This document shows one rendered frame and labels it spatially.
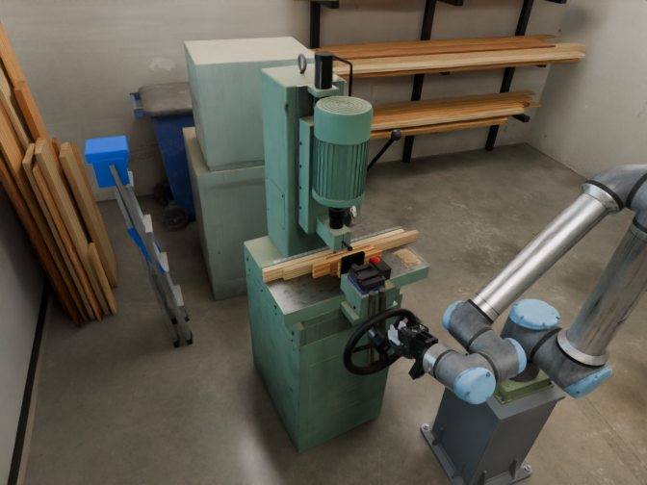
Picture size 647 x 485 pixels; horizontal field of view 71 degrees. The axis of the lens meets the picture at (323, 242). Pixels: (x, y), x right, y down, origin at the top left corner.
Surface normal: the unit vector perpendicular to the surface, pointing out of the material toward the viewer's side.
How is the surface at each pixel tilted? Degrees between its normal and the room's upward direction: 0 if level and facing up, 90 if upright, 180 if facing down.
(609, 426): 0
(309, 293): 0
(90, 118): 90
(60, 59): 90
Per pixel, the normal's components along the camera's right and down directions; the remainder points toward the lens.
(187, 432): 0.04, -0.81
